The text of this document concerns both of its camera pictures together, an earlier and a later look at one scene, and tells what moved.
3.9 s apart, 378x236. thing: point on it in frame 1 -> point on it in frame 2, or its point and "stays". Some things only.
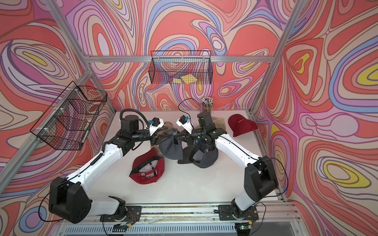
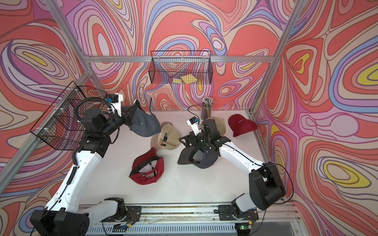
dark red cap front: x=147 y=166 stays
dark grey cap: x=172 y=148 -> x=142 y=124
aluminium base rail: x=179 y=218 stays
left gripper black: x=157 y=140 -> x=127 y=112
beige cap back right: x=219 y=123 stays
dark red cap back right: x=240 y=125 stays
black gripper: x=157 y=123 -> x=117 y=98
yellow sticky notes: x=187 y=78 stays
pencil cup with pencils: x=207 y=104 stays
